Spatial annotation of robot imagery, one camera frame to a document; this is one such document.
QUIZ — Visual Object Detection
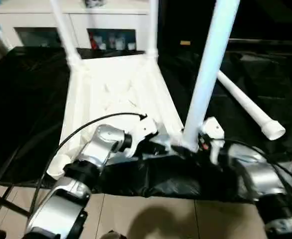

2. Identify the white plastic table leg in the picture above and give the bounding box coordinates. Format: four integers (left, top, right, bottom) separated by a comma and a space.
217, 71, 287, 141
146, 0, 160, 60
181, 0, 242, 152
49, 0, 83, 66

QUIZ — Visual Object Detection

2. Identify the white plastic table top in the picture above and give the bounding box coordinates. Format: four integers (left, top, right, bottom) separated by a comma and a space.
46, 50, 187, 180

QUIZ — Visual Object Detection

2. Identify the dark robot torso part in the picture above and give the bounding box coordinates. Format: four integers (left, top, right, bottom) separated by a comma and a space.
100, 231, 127, 239

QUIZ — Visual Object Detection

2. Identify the black plastic mat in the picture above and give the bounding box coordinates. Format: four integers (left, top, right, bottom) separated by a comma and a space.
0, 46, 292, 202

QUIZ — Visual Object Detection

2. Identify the black flat screen television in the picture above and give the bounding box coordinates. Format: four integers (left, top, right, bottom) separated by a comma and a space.
161, 0, 292, 50

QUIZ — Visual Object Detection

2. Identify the small grey cabinet ornament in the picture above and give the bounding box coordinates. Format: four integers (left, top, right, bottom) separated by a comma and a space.
84, 0, 107, 8

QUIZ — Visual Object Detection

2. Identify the white glass-door cabinet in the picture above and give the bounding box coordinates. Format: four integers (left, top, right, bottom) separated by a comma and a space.
0, 0, 152, 53

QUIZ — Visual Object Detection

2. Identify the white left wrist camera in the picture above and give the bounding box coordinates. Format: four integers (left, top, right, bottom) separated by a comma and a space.
126, 119, 159, 158

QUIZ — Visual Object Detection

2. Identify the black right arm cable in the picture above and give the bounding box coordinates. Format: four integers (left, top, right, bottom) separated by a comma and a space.
223, 140, 292, 200

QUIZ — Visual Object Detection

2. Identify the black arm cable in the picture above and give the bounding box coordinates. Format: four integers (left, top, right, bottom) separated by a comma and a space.
223, 140, 292, 200
29, 113, 148, 221

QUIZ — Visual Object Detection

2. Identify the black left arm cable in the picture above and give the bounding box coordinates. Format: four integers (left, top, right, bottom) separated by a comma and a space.
29, 113, 148, 221

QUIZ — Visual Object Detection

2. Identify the black folding table frame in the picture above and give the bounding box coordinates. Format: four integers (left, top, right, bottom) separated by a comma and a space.
0, 182, 31, 235

